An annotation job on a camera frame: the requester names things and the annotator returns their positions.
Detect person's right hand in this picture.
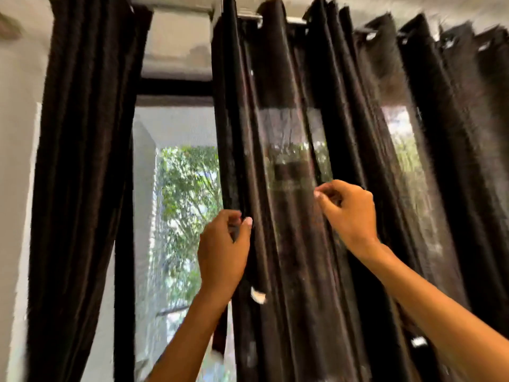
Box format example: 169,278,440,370
313,179,382,261

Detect person's left hand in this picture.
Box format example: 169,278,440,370
197,209,253,303

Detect person's left forearm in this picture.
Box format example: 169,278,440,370
145,288,233,382

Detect person's right forearm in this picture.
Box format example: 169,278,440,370
357,242,509,382

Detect green trees outside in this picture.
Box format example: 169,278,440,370
157,145,223,315

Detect silver metal curtain rod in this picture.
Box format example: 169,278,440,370
127,0,309,28

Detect brass rod wall bracket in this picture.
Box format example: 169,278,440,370
0,11,23,40

